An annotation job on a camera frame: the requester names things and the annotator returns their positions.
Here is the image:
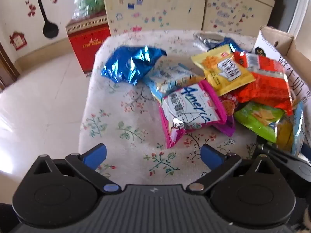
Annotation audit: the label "clear plastic bag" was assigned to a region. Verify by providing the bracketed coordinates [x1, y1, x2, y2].
[71, 0, 107, 21]

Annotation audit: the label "floral tablecloth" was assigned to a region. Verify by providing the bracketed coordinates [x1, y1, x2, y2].
[78, 29, 311, 192]

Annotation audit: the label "purple snack packet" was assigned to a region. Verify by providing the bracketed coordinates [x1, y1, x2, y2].
[211, 95, 243, 137]

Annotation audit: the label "red snack packet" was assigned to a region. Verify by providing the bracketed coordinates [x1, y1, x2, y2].
[232, 51, 294, 116]

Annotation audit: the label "blue foil snack packet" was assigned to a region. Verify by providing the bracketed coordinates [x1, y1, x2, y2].
[208, 37, 247, 54]
[101, 46, 168, 86]

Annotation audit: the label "pink-edged white snack packet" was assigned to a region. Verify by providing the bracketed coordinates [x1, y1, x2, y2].
[158, 80, 227, 149]

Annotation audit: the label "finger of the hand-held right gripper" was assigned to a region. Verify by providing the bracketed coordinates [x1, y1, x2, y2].
[256, 138, 311, 167]

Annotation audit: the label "flower vase wall sticker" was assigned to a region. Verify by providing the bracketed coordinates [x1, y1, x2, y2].
[22, 0, 60, 39]

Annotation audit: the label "red house wall sticker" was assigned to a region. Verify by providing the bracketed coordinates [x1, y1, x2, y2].
[9, 31, 27, 51]

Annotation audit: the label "red gift box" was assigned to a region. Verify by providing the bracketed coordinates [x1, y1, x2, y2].
[65, 15, 112, 78]

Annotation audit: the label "green snack packet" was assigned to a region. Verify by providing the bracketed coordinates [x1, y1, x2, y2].
[234, 102, 286, 143]

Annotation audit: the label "grey door frame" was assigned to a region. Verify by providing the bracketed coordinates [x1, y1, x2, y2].
[273, 0, 311, 38]

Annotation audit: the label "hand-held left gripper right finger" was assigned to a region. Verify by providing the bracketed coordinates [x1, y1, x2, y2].
[187, 144, 278, 195]

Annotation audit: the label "cardboard box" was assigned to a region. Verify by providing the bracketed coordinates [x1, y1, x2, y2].
[251, 25, 311, 161]

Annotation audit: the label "wooden door frame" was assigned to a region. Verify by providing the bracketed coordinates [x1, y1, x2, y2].
[0, 41, 20, 91]

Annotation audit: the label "silver foil snack packet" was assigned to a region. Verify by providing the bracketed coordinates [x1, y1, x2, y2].
[194, 32, 225, 46]

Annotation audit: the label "light blue yellow snack packet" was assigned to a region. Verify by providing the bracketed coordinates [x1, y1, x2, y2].
[274, 102, 305, 156]
[146, 62, 206, 102]

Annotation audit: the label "cream cabinet with stickers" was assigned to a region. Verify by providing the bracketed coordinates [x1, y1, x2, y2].
[100, 0, 277, 39]

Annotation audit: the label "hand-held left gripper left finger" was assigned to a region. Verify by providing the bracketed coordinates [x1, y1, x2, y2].
[33, 144, 120, 195]

